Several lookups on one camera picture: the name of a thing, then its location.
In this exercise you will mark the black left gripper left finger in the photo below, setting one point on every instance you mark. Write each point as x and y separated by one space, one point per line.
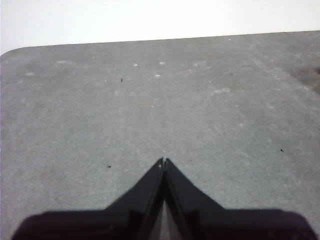
120 222

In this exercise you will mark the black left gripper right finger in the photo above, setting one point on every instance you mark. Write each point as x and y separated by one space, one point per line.
212 225

